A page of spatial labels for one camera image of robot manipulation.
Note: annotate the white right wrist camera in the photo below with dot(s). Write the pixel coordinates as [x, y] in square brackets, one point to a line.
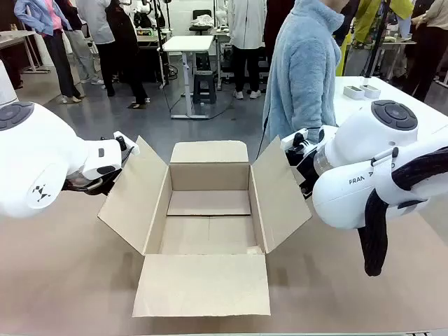
[294, 137]

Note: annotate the person in black apron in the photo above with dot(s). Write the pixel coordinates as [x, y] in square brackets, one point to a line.
[122, 42]

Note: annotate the person in blue pink shirt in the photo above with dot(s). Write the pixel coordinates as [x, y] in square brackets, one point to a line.
[56, 45]

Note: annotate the person in white shirt grey trousers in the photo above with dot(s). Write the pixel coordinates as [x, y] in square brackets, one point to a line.
[89, 31]

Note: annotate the white standing desk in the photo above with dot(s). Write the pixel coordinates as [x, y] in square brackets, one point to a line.
[189, 43]

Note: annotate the person in yellow floral top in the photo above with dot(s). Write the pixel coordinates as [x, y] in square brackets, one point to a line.
[367, 21]

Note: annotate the black stand pole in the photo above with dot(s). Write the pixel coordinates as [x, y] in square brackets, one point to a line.
[377, 42]
[161, 42]

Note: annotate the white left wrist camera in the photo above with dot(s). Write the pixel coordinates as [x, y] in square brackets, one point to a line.
[126, 141]

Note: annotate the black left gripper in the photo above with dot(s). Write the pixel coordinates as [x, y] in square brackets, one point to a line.
[109, 182]

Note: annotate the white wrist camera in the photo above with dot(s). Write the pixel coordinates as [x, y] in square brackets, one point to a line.
[126, 141]
[294, 137]

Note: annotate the person in blue fleece jacket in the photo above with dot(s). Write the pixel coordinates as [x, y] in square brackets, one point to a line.
[301, 77]

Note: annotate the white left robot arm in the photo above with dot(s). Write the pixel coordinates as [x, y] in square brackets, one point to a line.
[35, 147]

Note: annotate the person's right forearm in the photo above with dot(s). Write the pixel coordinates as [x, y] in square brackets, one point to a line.
[323, 119]

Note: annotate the brown cardboard box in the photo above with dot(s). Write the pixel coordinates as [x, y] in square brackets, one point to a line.
[210, 280]

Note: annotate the black plastic step stool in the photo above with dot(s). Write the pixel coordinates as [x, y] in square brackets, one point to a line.
[204, 85]

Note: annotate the large white side table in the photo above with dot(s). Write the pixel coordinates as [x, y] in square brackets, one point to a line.
[395, 91]

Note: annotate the small white box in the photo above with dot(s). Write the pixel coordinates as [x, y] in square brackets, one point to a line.
[372, 91]
[353, 91]

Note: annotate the office chair with white cloth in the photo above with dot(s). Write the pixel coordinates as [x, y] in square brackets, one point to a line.
[201, 21]

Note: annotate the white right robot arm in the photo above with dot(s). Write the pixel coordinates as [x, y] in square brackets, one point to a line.
[353, 154]

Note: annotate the person in beige top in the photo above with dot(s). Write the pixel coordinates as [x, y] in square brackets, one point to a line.
[428, 42]

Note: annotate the grey background table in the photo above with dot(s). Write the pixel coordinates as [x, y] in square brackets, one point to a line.
[17, 36]

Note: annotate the person in white shirt black trousers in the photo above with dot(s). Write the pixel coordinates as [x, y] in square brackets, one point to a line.
[246, 31]

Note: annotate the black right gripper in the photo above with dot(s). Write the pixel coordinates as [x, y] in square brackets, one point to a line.
[305, 164]

